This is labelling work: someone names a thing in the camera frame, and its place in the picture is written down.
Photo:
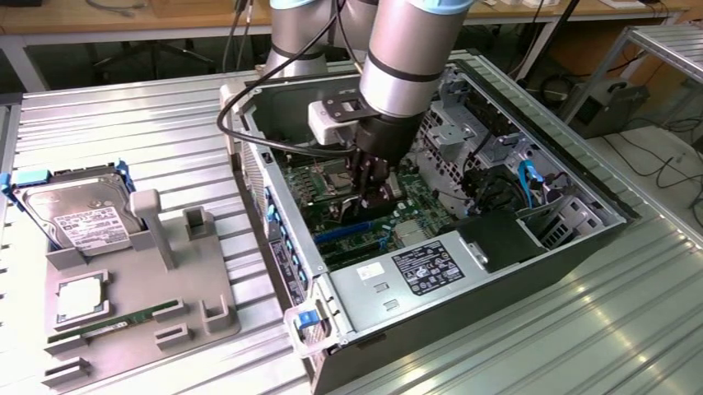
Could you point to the grey power supply unit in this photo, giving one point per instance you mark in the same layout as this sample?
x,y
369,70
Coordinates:
x,y
384,288

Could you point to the open black PC case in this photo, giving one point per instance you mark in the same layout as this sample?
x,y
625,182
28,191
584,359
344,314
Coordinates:
x,y
428,312

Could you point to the wooden desk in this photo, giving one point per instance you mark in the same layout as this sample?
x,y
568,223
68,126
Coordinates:
x,y
164,16

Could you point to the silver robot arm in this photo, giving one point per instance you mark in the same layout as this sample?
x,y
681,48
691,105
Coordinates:
x,y
405,61

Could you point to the grey metal disk bay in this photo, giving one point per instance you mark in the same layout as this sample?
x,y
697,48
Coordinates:
x,y
455,136

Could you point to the grey parts rack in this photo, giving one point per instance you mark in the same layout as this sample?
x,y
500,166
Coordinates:
x,y
137,288

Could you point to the green motherboard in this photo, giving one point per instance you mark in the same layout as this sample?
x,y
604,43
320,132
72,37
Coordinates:
x,y
417,205

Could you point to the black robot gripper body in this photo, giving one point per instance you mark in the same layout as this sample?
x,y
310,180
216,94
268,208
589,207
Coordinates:
x,y
386,138

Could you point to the black fan shroud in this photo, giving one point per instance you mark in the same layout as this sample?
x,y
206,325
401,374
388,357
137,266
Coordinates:
x,y
496,238

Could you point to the black box on floor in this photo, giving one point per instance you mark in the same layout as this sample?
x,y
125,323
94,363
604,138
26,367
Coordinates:
x,y
604,111

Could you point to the silver CPU chip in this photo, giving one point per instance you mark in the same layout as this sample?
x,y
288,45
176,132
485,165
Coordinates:
x,y
78,302

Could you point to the metal frame table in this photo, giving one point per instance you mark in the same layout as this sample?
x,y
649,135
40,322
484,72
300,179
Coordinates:
x,y
667,47

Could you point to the silver hard disk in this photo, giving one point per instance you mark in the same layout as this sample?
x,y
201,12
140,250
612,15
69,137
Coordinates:
x,y
76,214

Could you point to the blue expansion slot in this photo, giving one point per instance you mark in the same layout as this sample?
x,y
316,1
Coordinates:
x,y
342,232

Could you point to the green RAM stick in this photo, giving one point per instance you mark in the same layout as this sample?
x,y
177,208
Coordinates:
x,y
109,326

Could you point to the blue disk caddy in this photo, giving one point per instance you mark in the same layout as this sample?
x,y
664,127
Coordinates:
x,y
29,179

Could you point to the silver chipset heatsink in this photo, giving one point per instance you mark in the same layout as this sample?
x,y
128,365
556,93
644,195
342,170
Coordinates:
x,y
412,232

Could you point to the blue case latch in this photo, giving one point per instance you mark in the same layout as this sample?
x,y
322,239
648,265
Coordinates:
x,y
305,319

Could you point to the CPU socket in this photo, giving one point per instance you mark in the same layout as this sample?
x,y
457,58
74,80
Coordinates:
x,y
336,177

